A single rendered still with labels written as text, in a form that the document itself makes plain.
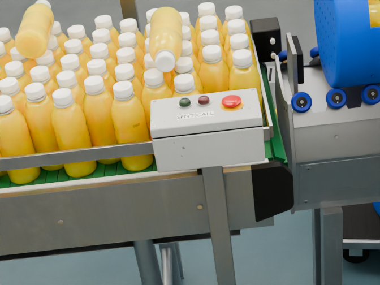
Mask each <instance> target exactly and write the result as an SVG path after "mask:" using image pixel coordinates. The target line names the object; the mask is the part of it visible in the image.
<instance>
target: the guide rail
mask: <svg viewBox="0 0 380 285"><path fill-rule="evenodd" d="M263 131H264V141H268V140H270V128H269V127H263ZM144 154H154V149H153V143H152V140H146V141H137V142H128V143H122V144H112V145H103V146H93V147H88V148H78V149H69V150H59V151H53V152H44V153H34V154H25V155H19V156H9V157H0V171H6V170H16V169H26V168H31V167H41V166H51V165H60V164H66V163H75V162H85V161H95V160H101V159H110V158H120V157H129V156H139V155H144Z"/></svg>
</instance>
